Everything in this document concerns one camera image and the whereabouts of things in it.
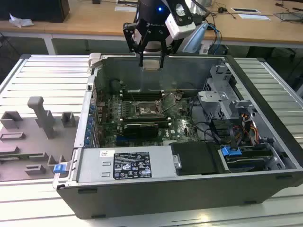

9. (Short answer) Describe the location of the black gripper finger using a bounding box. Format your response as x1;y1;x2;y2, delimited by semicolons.
123;22;152;69
159;37;184;70

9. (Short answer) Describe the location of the CPU with silver top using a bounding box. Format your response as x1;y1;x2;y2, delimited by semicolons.
143;60;160;71

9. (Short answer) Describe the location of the metal socket cover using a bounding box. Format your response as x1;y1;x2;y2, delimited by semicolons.
156;93;178;114

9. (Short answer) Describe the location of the CPU socket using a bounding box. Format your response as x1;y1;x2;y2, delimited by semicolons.
133;99;164;118

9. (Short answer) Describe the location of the black plastic bay cover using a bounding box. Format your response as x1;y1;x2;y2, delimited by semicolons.
170;141;225;176

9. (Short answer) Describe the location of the white strip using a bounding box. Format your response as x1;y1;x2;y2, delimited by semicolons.
115;6;138;12

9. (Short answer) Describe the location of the pale blue teach pendant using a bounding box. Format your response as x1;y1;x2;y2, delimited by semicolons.
182;23;209;54

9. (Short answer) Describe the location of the grey case latch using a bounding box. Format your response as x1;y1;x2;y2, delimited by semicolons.
88;52;103;70

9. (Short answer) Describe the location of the wooden desk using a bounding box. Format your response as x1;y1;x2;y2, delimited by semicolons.
0;0;303;55

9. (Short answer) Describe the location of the grey metal drive cage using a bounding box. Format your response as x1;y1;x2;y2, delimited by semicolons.
197;65;258;123

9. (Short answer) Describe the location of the green motherboard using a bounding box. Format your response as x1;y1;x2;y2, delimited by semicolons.
94;91;214;147

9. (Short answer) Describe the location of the black box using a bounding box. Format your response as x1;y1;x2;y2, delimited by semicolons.
0;0;71;23

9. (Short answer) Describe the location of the white paper sheet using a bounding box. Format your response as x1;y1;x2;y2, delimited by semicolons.
238;13;272;21

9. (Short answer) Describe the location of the crumpled white paper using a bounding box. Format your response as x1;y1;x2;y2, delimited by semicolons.
9;13;35;28

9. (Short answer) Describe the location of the hard disk in blue carrier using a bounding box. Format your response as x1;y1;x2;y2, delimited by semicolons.
219;145;276;173

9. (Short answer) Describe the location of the silver power supply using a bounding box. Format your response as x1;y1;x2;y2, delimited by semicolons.
77;144;177;184

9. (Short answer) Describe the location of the clear tray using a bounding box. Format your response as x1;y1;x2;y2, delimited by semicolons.
273;10;303;23

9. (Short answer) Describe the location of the black open PC case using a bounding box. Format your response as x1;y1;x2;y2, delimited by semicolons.
52;53;303;219

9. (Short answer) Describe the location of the grey parts rack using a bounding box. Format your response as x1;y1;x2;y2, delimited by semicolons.
0;96;80;183

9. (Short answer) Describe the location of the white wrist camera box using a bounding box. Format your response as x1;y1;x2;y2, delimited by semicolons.
165;13;196;39

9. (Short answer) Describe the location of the black camera bracket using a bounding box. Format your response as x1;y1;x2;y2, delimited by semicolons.
170;0;195;26

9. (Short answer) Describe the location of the blue cable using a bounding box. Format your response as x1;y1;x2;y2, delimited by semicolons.
206;23;223;56

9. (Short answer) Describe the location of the thick black wire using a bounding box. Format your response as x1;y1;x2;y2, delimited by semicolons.
188;96;228;145

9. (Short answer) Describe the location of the white desk cable grommet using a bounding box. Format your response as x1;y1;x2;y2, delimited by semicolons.
231;7;261;14

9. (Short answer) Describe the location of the flat black wire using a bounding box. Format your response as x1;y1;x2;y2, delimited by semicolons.
228;125;239;151

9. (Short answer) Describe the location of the orange yellow wire harness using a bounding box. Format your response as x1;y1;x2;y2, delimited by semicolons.
241;113;260;143

